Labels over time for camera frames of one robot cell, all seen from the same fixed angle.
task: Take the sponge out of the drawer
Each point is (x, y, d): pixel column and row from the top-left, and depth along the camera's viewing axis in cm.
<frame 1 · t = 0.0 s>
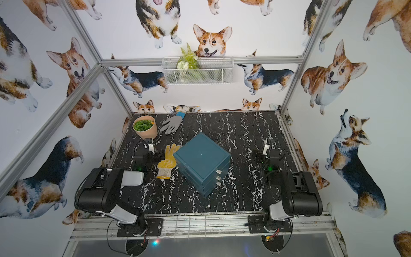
left hand: (156, 144, 95), fingers open
right hand: (261, 146, 93), fingers open
teal drawer cabinet: (204, 164, 72), point 23 cm above the table
yellow work glove: (165, 166, 95), on the table
grey work glove: (172, 125, 113), point 2 cm above the table
pink pot with green plant: (145, 126, 100), point 12 cm above the table

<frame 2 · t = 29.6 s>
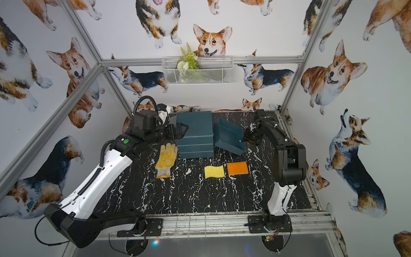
left hand: (183, 124, 71), fingers open
right hand: (243, 139, 92), fingers open
teal drawer cabinet: (197, 142, 83), point 20 cm above the table
orange sponge: (237, 168, 95), on the table
yellow green sponge: (216, 172, 92), on the table
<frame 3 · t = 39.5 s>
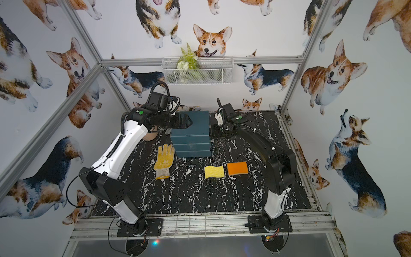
left hand: (187, 120, 77), fingers open
right hand: (210, 133, 84), fingers open
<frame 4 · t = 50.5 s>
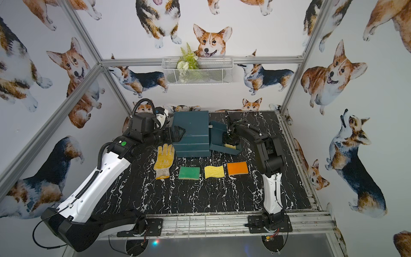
left hand: (179, 128, 72), fingers open
right hand: (223, 141, 99), fingers open
green beige sponge: (189, 173, 92), on the table
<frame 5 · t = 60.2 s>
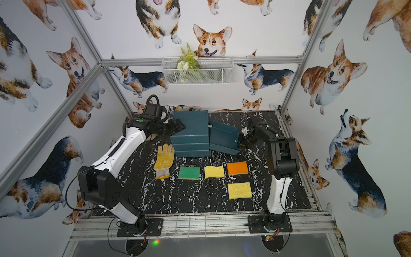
left hand: (182, 127, 83), fingers open
right hand: (236, 144, 97), fingers closed
plain yellow rectangular sponge: (239, 190, 85), on the table
